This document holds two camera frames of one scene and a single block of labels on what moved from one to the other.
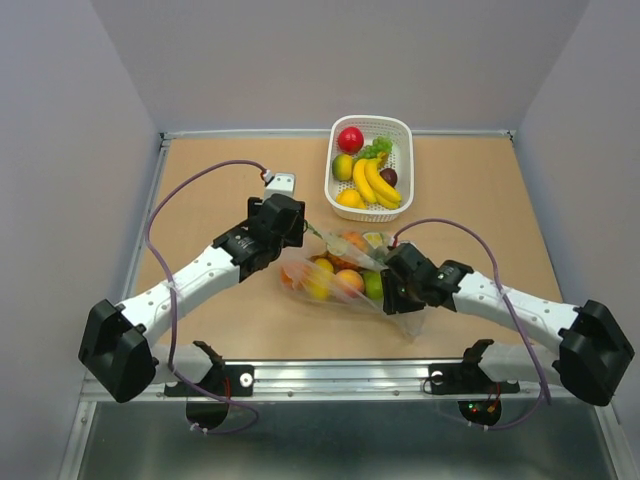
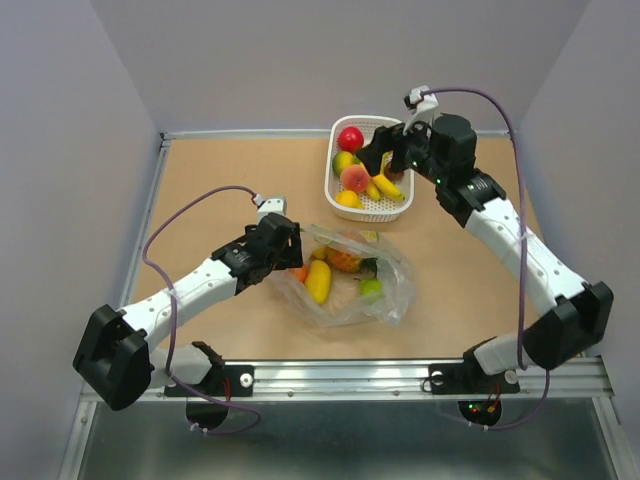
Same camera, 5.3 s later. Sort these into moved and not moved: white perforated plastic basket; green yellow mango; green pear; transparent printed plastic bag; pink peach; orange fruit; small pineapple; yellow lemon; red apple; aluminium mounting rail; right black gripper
Moved: orange fruit; right black gripper; small pineapple; transparent printed plastic bag; pink peach
Not moved: green yellow mango; red apple; aluminium mounting rail; yellow lemon; white perforated plastic basket; green pear
